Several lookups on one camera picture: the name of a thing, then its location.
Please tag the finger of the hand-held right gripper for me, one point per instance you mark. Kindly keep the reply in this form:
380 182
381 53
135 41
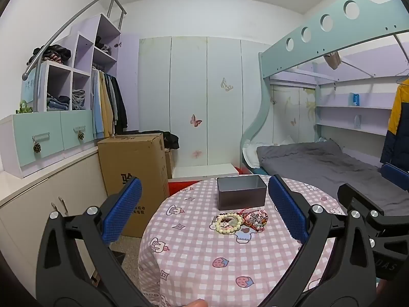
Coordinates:
361 196
396 174

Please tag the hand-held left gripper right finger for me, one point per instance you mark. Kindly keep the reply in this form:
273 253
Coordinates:
287 212

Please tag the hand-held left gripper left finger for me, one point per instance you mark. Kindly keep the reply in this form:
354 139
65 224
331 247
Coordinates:
123 212

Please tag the grey metal tin box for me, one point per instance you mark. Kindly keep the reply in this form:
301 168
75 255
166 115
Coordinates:
241 198

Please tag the person's left hand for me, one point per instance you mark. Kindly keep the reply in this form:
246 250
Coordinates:
193 303

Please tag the grey blanket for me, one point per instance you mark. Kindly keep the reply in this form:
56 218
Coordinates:
319 166

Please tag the large cardboard box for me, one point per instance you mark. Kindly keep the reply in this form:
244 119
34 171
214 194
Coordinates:
134 160

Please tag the yellow and navy jacket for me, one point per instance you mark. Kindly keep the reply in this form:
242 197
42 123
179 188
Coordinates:
401 108

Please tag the white bed sheet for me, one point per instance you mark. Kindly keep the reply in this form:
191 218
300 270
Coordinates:
250 156

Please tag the pink checked tablecloth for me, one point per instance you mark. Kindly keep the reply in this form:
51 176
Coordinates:
198 249

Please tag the blue box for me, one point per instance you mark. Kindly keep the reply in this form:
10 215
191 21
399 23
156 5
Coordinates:
354 99

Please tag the black bag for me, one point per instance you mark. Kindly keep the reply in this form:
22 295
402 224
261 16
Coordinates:
171 140

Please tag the pinecone drawer charm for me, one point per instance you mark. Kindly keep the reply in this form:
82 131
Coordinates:
37 148
81 136

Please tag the beige low cabinet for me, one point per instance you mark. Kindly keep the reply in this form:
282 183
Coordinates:
32 204

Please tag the white board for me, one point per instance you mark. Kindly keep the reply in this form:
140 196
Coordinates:
204 171

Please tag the pale pink butterfly sticker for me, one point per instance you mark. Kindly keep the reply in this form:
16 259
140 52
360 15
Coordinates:
196 154

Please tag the clothes hanger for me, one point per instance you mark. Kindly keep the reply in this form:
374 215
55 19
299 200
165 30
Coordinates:
403 78

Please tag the row of hanging clothes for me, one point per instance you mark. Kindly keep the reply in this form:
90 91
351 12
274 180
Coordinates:
105 102

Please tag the teal drawer cabinet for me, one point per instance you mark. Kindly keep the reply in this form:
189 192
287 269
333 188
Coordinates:
38 128

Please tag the folded grey clothes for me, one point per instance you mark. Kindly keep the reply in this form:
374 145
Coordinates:
78 99

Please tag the folded blue jeans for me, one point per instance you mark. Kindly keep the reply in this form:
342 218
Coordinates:
59 102

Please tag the brown paper bag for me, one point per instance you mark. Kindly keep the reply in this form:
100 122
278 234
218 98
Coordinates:
332 60

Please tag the cream butterfly sticker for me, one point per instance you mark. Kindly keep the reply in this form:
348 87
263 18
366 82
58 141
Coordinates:
227 84

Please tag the white wardrobe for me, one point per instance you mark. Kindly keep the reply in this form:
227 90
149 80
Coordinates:
188 86

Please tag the green ornament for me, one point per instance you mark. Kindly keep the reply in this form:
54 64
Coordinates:
24 108

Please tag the light blue sign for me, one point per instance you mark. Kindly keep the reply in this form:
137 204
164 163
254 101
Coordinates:
30 88

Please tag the dark folded clothes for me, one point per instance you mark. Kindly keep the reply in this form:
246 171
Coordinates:
102 46

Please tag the lilac stair shelf cabinet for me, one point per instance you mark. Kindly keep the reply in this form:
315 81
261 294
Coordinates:
84 46

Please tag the pile of dark clothes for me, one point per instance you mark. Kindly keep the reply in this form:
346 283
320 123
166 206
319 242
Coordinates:
52 54

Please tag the staircase shelf with clothes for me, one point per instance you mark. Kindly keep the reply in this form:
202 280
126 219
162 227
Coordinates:
80 14

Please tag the lilac wall shelves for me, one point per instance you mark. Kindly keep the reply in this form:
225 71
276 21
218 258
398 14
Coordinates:
351 106

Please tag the floral bed wall panel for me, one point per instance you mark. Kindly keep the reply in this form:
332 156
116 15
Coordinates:
287 108

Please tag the teal bunk bed frame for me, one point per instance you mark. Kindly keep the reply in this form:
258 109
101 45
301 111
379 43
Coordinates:
278 57

